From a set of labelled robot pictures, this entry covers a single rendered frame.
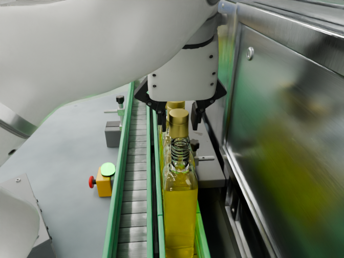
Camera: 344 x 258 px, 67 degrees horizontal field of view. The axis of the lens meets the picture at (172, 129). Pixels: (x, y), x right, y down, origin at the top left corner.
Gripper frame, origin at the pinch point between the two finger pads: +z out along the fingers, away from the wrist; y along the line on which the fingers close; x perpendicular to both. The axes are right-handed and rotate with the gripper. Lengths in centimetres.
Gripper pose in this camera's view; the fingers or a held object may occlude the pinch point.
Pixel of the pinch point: (178, 117)
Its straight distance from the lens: 44.3
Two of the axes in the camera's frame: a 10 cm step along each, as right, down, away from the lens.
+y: -10.0, 0.5, -0.8
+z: -0.3, 6.9, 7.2
